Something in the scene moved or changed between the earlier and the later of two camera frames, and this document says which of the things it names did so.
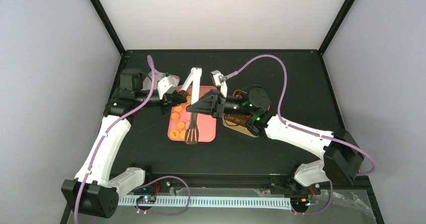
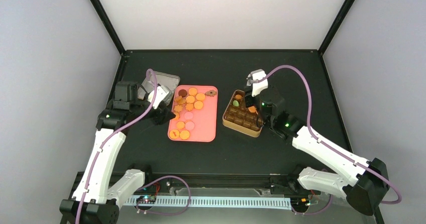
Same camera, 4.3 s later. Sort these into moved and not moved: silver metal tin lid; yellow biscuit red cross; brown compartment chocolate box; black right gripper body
Moved: black right gripper body
Not moved: brown compartment chocolate box; silver metal tin lid; yellow biscuit red cross
